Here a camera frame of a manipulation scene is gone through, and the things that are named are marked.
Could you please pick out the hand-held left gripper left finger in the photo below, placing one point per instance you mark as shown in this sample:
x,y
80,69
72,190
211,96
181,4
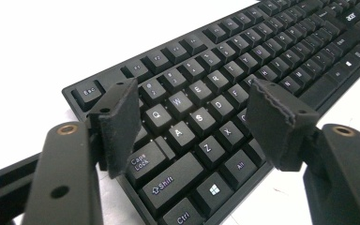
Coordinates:
x,y
120,131

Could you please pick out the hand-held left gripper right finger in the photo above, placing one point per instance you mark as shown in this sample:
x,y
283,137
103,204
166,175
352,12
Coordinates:
x,y
275,131

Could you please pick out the black keyboard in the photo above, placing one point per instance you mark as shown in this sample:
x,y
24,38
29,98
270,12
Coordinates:
x,y
200,118

